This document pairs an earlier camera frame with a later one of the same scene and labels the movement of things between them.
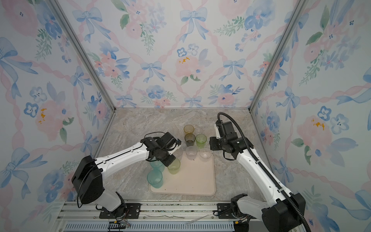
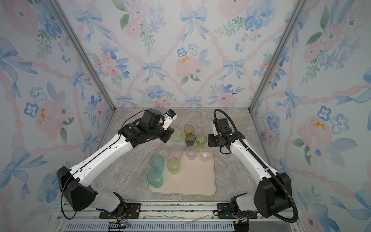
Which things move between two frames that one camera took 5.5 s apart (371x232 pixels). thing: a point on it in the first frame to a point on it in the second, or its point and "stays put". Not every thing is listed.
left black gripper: x=168 y=163 to x=168 y=133
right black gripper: x=212 y=143 stays put
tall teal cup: x=157 y=165 stays put
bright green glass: x=201 y=139 stays put
